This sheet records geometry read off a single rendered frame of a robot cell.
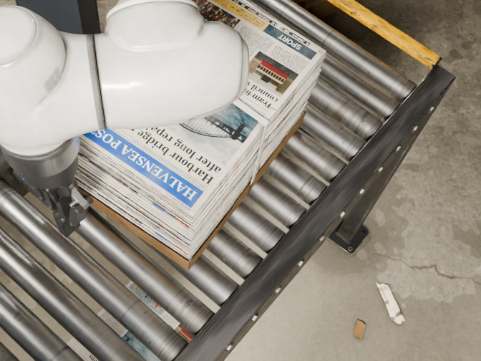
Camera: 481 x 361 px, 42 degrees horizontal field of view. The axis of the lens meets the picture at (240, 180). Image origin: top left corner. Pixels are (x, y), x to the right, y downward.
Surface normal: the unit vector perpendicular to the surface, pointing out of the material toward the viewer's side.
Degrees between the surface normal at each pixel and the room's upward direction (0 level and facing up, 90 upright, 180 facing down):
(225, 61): 37
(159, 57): 20
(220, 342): 0
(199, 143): 2
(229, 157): 1
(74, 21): 90
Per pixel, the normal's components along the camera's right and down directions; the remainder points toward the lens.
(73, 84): 0.47, 0.09
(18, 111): 0.21, 0.83
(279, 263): 0.10, -0.47
